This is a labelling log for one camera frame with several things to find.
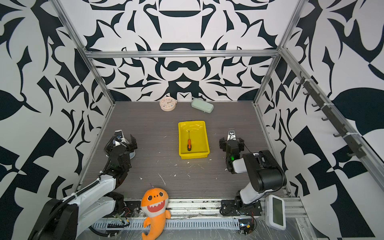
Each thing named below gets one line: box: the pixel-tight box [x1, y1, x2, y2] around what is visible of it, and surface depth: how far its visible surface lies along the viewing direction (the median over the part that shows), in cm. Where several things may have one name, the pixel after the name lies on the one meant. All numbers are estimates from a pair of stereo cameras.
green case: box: [190, 99, 215, 114], surface depth 117 cm
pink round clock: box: [159, 96, 178, 112], surface depth 117 cm
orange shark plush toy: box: [141, 187, 171, 240], surface depth 69 cm
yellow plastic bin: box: [178, 120, 210, 160], surface depth 98 cm
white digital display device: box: [265, 194, 286, 231], surface depth 72 cm
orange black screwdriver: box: [187, 130, 192, 151], surface depth 96 cm
